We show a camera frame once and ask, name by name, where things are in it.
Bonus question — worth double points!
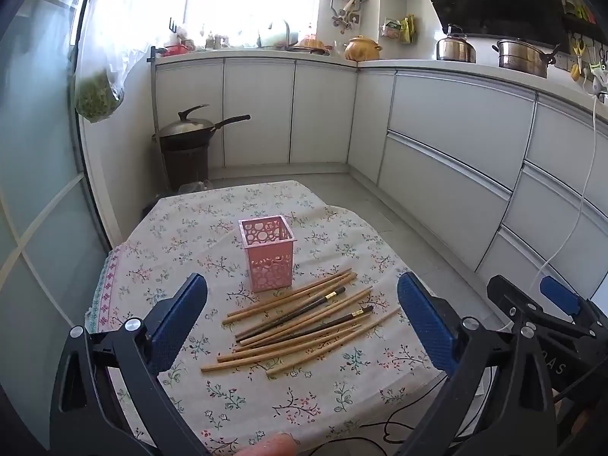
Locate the frosted glass sliding door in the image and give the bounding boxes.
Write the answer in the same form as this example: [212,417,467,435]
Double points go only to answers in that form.
[0,0,122,442]

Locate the hanging kitchen tools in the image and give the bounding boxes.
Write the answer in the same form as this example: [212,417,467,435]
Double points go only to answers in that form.
[567,31,608,84]

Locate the hanging snack packets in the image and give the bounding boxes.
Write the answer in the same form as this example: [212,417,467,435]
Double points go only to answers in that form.
[381,14,419,44]

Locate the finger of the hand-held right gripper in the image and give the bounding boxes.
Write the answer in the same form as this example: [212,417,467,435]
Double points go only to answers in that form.
[487,274,583,343]
[540,275,608,331]

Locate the pink perforated utensil holder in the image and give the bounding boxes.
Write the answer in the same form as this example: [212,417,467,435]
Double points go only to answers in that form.
[237,215,298,293]

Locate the steel cooking pot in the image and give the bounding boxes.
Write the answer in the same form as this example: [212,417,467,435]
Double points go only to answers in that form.
[491,38,562,79]

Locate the black wok with lid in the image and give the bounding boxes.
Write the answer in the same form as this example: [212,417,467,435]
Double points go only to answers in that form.
[157,103,252,151]

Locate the dark brown chopstick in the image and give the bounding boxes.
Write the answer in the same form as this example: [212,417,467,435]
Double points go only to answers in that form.
[266,306,375,345]
[236,288,347,343]

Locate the brown clay pot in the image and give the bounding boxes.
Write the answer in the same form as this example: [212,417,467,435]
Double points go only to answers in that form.
[343,35,383,62]

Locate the dark round bin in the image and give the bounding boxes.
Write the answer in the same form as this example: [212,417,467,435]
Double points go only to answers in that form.
[159,145,212,192]

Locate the white cable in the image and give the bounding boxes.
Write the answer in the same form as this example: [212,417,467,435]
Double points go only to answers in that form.
[534,92,600,286]

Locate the plastic bag of greens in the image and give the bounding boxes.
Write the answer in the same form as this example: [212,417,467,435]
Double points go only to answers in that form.
[73,0,160,124]

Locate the steel kettle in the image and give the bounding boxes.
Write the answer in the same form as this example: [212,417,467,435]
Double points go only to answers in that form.
[435,24,477,64]

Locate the white kitchen cabinets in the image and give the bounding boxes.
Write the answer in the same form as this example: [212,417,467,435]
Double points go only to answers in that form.
[151,54,608,305]

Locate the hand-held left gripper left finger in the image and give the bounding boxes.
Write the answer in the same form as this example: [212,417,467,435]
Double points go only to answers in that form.
[50,273,210,456]

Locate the pile of bamboo chopsticks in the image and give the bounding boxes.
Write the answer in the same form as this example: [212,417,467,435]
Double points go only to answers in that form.
[200,268,402,380]

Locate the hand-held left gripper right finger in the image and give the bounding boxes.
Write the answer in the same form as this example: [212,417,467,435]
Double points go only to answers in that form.
[396,272,559,456]

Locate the floral tablecloth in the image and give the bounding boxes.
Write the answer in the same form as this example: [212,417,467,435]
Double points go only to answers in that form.
[84,179,458,456]

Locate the black cable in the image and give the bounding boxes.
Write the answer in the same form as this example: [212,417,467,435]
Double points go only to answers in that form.
[304,375,480,456]

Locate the person's left hand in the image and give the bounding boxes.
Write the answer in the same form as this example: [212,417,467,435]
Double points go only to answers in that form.
[235,432,301,456]

